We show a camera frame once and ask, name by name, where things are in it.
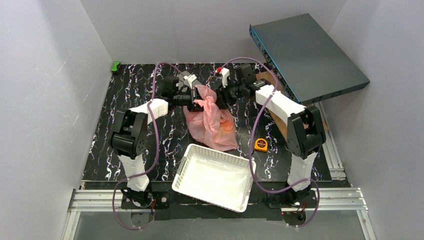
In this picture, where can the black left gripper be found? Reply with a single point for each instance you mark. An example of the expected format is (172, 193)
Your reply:
(193, 101)

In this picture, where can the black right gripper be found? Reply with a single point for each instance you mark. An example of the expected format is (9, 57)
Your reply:
(222, 98)

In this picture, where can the pink plastic bag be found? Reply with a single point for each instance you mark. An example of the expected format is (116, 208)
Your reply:
(213, 127)

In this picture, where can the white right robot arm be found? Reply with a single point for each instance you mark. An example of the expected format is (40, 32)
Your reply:
(304, 130)

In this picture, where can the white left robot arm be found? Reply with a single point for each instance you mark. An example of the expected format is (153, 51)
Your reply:
(129, 130)

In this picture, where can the grey rectangular pad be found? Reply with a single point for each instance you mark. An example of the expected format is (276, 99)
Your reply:
(180, 76)

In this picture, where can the orange tape measure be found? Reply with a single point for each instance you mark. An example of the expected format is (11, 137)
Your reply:
(261, 145)

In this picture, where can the brown wooden board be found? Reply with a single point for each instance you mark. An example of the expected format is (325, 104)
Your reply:
(282, 126)

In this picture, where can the green black small object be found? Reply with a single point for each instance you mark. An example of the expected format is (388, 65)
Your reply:
(115, 68)

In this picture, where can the white perforated plastic basket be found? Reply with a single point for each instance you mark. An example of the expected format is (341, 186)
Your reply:
(215, 177)

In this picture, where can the dark teal flat box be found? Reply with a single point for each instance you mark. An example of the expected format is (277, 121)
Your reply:
(310, 66)

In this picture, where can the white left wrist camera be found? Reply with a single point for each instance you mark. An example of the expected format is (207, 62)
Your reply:
(190, 81)

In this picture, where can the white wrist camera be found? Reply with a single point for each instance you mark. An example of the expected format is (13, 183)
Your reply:
(190, 81)
(223, 74)

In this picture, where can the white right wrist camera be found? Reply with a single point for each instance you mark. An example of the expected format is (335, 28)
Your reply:
(223, 74)

